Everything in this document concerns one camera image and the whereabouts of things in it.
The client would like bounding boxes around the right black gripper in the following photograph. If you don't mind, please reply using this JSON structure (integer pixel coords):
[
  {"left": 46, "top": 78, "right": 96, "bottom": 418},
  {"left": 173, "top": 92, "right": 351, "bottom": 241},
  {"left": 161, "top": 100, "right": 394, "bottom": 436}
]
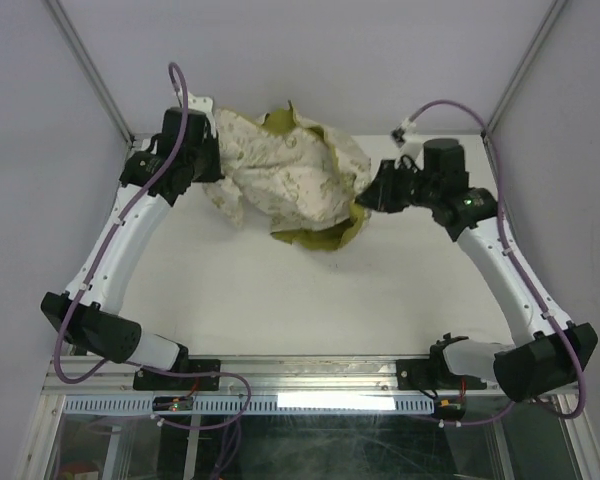
[{"left": 355, "top": 157, "right": 440, "bottom": 212}]

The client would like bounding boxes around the cream green printed jacket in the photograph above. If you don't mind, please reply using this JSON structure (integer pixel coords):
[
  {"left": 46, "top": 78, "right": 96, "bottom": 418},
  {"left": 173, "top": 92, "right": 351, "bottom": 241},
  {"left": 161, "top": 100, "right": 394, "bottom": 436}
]
[{"left": 203, "top": 106, "right": 372, "bottom": 251}]

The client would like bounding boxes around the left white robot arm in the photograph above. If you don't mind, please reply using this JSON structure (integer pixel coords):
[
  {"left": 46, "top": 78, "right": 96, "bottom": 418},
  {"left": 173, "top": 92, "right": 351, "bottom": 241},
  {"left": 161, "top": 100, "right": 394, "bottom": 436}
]
[{"left": 41, "top": 97, "right": 222, "bottom": 389}]

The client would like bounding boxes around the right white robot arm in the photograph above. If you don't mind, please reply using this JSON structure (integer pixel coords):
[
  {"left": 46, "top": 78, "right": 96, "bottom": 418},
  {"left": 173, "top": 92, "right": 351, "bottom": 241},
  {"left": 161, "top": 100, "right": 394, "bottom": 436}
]
[{"left": 356, "top": 138, "right": 598, "bottom": 402}]

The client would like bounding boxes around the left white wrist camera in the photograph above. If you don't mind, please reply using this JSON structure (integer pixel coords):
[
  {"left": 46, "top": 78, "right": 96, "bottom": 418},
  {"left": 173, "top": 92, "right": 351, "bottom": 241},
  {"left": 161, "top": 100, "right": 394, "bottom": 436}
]
[{"left": 187, "top": 92, "right": 215, "bottom": 124}]

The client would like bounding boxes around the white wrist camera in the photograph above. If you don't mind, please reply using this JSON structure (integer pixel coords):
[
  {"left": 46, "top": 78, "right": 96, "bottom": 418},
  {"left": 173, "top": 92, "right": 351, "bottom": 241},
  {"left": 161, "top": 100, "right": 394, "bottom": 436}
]
[
  {"left": 390, "top": 117, "right": 425, "bottom": 159},
  {"left": 187, "top": 92, "right": 215, "bottom": 124}
]

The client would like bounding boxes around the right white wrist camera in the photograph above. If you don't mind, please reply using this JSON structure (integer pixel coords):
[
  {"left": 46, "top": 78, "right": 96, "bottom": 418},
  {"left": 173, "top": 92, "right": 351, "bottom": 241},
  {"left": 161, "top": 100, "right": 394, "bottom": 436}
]
[{"left": 390, "top": 117, "right": 425, "bottom": 159}]

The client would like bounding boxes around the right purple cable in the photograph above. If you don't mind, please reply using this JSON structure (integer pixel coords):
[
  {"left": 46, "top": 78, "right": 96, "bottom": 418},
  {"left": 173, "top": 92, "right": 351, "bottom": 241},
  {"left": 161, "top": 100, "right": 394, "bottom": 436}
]
[{"left": 407, "top": 99, "right": 589, "bottom": 429}]

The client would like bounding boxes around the purple cable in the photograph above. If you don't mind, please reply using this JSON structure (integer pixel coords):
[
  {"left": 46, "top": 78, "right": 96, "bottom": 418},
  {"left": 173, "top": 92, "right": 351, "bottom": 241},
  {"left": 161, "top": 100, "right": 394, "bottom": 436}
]
[
  {"left": 407, "top": 99, "right": 589, "bottom": 429},
  {"left": 53, "top": 62, "right": 254, "bottom": 480}
]

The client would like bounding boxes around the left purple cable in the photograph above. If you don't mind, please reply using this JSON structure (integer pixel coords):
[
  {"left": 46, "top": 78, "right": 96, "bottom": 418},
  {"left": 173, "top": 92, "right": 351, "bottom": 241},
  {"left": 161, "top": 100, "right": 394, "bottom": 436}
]
[{"left": 53, "top": 62, "right": 254, "bottom": 480}]

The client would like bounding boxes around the left aluminium frame post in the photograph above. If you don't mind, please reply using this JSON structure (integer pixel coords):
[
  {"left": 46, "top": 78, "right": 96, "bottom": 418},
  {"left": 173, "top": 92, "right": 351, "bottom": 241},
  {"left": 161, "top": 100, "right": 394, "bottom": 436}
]
[{"left": 42, "top": 0, "right": 136, "bottom": 147}]

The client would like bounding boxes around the aluminium frame post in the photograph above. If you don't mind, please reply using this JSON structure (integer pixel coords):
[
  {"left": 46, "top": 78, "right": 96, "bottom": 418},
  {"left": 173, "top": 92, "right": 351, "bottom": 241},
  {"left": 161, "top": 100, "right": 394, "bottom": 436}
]
[
  {"left": 42, "top": 0, "right": 136, "bottom": 147},
  {"left": 483, "top": 0, "right": 571, "bottom": 133}
]

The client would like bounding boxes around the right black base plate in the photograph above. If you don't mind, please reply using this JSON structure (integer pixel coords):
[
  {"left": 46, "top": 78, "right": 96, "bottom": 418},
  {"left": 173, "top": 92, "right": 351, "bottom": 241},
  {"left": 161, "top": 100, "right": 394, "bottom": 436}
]
[{"left": 395, "top": 358, "right": 487, "bottom": 393}]

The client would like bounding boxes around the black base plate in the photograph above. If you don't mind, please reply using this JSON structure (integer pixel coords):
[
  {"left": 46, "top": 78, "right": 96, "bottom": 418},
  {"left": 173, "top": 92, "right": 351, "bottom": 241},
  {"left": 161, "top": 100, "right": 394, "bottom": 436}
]
[
  {"left": 395, "top": 358, "right": 487, "bottom": 393},
  {"left": 133, "top": 358, "right": 221, "bottom": 392}
]

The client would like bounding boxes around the slotted grey cable duct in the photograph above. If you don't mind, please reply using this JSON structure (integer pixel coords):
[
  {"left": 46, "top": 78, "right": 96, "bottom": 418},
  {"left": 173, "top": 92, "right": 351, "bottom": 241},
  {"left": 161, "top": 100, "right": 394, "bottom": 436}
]
[{"left": 64, "top": 392, "right": 435, "bottom": 416}]

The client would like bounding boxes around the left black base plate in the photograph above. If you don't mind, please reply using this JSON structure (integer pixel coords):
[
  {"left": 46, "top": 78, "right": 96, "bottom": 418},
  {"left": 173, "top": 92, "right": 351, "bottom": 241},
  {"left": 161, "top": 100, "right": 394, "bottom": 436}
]
[{"left": 133, "top": 358, "right": 221, "bottom": 392}]

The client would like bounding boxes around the right aluminium frame post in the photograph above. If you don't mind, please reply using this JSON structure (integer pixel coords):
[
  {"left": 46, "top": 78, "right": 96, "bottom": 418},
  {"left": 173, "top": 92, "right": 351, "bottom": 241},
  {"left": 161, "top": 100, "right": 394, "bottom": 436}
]
[{"left": 483, "top": 0, "right": 571, "bottom": 133}]

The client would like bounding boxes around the aluminium mounting rail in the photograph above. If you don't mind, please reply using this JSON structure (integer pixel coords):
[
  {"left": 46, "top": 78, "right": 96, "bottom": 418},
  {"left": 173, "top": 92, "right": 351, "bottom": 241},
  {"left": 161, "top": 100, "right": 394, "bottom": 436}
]
[{"left": 42, "top": 355, "right": 427, "bottom": 396}]

